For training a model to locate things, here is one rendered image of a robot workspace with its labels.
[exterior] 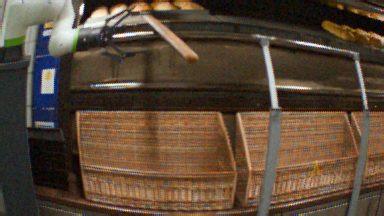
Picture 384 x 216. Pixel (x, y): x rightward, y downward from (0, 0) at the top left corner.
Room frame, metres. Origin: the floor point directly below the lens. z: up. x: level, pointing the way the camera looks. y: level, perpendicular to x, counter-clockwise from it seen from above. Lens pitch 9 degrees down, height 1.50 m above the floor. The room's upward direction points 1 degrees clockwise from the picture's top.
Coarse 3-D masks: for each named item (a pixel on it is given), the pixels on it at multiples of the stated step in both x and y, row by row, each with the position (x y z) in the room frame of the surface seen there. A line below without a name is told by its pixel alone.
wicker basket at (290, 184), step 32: (256, 128) 4.14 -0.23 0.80; (288, 128) 4.16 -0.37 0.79; (320, 128) 4.17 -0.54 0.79; (256, 160) 4.12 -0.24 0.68; (288, 160) 4.13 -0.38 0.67; (320, 160) 4.14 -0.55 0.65; (352, 160) 3.74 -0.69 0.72; (256, 192) 3.93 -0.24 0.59; (288, 192) 3.71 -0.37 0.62; (320, 192) 3.72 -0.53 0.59
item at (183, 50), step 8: (144, 16) 4.29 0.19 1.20; (152, 16) 4.12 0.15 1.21; (152, 24) 3.84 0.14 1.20; (160, 24) 3.68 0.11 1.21; (160, 32) 3.50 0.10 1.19; (168, 32) 3.36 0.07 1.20; (168, 40) 3.23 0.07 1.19; (176, 40) 3.10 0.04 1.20; (176, 48) 3.00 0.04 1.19; (184, 48) 2.90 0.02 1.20; (184, 56) 2.82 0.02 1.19; (192, 56) 2.79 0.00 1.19
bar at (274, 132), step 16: (128, 32) 3.78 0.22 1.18; (144, 32) 3.78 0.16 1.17; (176, 32) 3.79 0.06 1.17; (192, 32) 3.79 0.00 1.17; (208, 32) 3.80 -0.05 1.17; (224, 32) 3.81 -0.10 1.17; (240, 32) 3.82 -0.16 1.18; (304, 48) 3.84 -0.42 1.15; (320, 48) 3.84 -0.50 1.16; (336, 48) 3.86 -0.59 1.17; (272, 80) 3.70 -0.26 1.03; (272, 96) 3.65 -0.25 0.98; (272, 112) 3.59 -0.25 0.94; (368, 112) 3.64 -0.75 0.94; (272, 128) 3.59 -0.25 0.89; (368, 128) 3.64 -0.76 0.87; (272, 144) 3.59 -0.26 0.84; (272, 160) 3.59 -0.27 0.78; (272, 176) 3.59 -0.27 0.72; (352, 208) 3.64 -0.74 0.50
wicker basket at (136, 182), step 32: (96, 128) 4.08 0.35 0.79; (128, 128) 4.10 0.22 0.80; (160, 128) 4.12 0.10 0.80; (192, 128) 4.12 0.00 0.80; (224, 128) 4.02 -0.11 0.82; (96, 160) 4.05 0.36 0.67; (128, 160) 4.07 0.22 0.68; (160, 160) 4.08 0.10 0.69; (192, 160) 4.09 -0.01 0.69; (224, 160) 3.96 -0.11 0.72; (96, 192) 3.63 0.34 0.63; (128, 192) 3.65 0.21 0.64; (160, 192) 3.66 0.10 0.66; (192, 192) 3.67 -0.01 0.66; (224, 192) 3.87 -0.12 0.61
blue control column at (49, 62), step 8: (40, 24) 4.07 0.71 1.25; (40, 48) 4.07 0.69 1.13; (48, 56) 4.08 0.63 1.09; (40, 64) 4.07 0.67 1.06; (48, 64) 4.08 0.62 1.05; (56, 64) 4.08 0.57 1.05; (40, 72) 4.07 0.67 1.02; (56, 72) 4.08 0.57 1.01; (40, 80) 4.07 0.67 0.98; (40, 88) 4.07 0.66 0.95; (56, 88) 4.08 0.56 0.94; (32, 96) 4.07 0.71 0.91; (40, 96) 4.07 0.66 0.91; (48, 96) 4.08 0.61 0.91; (56, 96) 4.08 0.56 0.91; (32, 104) 4.07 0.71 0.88; (40, 104) 4.07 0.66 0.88; (48, 104) 4.08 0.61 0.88; (56, 104) 4.08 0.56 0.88; (32, 112) 4.07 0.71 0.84; (40, 112) 4.07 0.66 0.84; (48, 112) 4.08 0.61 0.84; (56, 112) 4.08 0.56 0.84; (32, 120) 4.07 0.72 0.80; (40, 120) 4.07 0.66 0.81; (48, 120) 4.08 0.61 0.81; (56, 120) 4.08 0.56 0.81
